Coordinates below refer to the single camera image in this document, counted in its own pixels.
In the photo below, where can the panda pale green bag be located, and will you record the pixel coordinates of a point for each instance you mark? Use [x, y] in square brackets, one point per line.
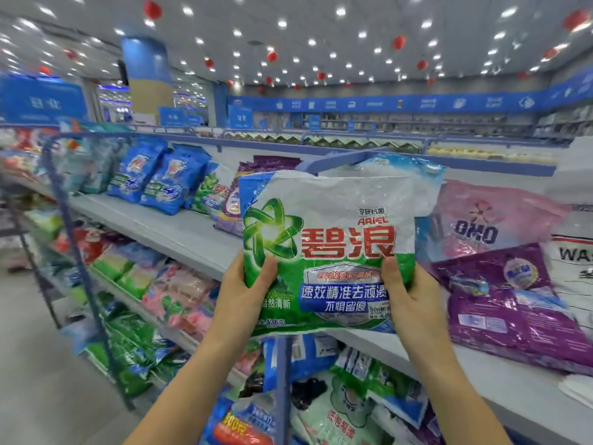
[338, 412]

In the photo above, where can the group of ceiling spotlights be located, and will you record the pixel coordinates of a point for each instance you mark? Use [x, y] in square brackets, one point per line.
[187, 10]

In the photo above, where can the pink flower-print detergent bag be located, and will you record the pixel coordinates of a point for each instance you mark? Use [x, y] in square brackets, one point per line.
[500, 213]

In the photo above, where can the blue white detergent bag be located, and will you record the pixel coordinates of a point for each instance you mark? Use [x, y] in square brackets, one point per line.
[417, 185]

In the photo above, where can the white blue-trim detergent bag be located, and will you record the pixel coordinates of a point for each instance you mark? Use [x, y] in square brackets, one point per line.
[171, 185]

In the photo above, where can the narrow blue wall column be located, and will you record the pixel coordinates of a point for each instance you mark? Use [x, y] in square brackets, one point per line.
[220, 104]

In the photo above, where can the large blue aisle-end sign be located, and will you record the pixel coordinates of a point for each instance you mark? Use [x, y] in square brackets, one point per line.
[41, 100]

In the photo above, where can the blue back wall sign band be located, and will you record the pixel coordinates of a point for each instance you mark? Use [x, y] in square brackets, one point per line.
[394, 102]

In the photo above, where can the person's left hand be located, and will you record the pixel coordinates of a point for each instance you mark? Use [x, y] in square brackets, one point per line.
[241, 310]

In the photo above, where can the person's right hand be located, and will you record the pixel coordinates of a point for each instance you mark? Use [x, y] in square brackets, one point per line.
[421, 319]

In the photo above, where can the red white Libai bags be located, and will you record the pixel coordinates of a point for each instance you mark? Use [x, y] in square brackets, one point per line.
[88, 243]

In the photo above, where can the green Ariel bag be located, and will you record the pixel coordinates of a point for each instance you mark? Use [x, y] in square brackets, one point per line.
[333, 199]

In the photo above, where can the white washing powder bags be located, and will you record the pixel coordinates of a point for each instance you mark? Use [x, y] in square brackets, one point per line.
[574, 268]

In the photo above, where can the small blue hanging sign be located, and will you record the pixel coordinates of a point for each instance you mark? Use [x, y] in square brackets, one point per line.
[171, 116]

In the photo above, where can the plain white detergent bag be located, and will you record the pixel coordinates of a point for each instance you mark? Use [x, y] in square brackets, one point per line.
[574, 171]

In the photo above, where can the blue tan pillar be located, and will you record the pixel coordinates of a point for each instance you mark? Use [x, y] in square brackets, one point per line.
[148, 74]

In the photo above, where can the small blue aisle sign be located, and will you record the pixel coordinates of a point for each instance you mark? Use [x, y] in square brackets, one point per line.
[315, 123]

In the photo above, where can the row of house-shaped cartons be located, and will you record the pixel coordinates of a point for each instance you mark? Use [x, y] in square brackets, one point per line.
[324, 142]

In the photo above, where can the person's right forearm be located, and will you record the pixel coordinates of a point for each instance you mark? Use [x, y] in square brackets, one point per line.
[454, 398]

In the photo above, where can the blue hanging aisle sign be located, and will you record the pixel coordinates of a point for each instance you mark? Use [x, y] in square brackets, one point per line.
[241, 118]

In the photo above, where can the purple Eichimoo lavender bag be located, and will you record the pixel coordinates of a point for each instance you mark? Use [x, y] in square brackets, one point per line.
[519, 315]

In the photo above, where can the person's left forearm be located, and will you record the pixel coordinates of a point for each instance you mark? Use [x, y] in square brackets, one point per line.
[185, 393]

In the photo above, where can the blue side wall sign band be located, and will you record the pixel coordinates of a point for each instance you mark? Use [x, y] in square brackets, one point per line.
[570, 90]

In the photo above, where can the group of red lanterns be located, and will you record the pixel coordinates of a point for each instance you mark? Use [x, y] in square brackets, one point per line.
[152, 9]

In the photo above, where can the grey blue-framed shelf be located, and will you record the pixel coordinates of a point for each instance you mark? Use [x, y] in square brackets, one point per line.
[185, 236]

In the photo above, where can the green leaf-print detergent bag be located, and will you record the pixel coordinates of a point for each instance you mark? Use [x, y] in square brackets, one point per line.
[308, 393]

